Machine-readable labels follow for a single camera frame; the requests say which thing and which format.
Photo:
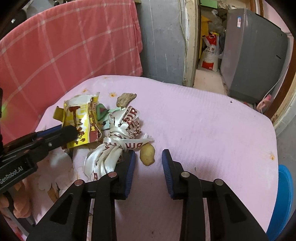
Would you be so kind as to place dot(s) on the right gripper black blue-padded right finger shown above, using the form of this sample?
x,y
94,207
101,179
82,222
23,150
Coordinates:
x,y
228,216

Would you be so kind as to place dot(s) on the person's left hand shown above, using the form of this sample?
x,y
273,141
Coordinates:
x,y
22,207

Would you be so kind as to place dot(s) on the green wrapper piece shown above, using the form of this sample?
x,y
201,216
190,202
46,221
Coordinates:
x,y
103,114

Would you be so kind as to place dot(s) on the small potato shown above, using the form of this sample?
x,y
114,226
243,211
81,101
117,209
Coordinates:
x,y
147,153

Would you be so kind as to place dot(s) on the blue plastic bucket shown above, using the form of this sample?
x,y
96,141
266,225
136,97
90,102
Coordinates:
x,y
283,204

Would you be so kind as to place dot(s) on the red plaid cloth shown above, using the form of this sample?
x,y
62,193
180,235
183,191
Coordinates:
x,y
55,50

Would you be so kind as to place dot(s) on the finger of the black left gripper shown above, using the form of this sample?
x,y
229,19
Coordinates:
x,y
58,136

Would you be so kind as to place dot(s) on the grey refrigerator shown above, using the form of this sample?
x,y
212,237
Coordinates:
x,y
254,54

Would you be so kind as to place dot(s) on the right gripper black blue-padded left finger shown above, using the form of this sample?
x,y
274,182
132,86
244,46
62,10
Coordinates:
x,y
68,218

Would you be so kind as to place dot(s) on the white red-lettered ribbon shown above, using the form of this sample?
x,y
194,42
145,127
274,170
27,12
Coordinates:
x,y
124,127

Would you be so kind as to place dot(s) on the red white rice bag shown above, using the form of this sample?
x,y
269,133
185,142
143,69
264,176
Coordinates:
x,y
209,57

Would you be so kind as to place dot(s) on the yellow snack wrapper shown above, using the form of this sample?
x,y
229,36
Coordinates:
x,y
80,112

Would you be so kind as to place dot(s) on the brown peel scrap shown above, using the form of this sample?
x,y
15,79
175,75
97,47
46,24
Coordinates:
x,y
124,100

